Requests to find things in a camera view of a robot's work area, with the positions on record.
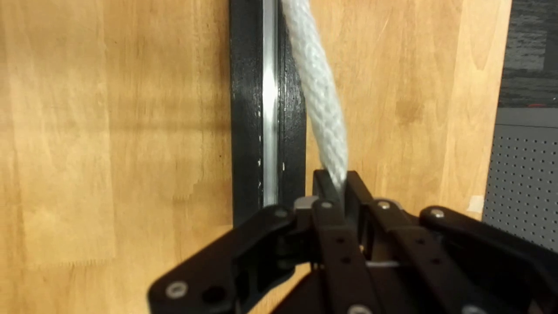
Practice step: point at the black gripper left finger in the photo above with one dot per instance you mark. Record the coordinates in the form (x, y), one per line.
(233, 275)

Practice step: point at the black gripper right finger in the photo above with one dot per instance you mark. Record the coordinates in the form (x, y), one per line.
(460, 264)

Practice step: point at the grey metal tool cabinet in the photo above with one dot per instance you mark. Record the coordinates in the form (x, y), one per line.
(522, 189)

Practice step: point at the long black rail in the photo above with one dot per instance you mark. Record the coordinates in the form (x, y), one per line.
(268, 111)

